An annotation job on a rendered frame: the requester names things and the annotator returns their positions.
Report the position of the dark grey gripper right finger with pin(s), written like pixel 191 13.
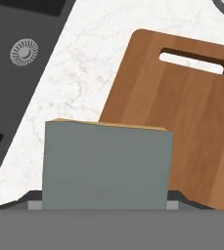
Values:
pixel 178 199

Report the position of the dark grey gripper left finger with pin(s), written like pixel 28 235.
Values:
pixel 32 199

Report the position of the grey and yellow sponge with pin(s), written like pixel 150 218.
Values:
pixel 107 169

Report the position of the brown wooden cutting board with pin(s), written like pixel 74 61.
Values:
pixel 182 110

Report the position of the dark grey sink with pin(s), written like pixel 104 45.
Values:
pixel 15 65

